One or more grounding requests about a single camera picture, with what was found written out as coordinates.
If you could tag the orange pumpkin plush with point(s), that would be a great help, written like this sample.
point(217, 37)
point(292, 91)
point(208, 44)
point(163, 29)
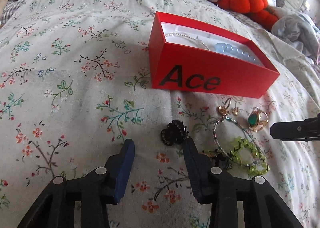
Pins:
point(256, 10)

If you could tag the gold heart earring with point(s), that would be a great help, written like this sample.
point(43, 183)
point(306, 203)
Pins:
point(226, 110)

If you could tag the floral bed sheet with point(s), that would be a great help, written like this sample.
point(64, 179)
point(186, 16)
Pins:
point(75, 82)

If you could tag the red Ace cardboard box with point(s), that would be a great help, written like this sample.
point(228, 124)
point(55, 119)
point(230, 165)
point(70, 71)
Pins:
point(182, 58)

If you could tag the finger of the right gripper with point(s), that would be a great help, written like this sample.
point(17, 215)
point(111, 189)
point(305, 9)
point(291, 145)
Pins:
point(306, 130)

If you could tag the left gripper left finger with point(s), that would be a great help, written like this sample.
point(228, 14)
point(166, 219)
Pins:
point(105, 185)

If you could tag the grey crumpled cloth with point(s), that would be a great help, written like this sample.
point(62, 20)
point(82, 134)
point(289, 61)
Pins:
point(300, 32)

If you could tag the gold ring green stone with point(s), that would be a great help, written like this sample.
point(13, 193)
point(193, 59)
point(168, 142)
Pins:
point(257, 120)

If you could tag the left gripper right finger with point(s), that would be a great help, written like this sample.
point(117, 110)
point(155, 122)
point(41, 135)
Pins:
point(263, 206)

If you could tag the black hair claw clip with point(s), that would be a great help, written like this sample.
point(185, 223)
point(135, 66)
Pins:
point(175, 133)

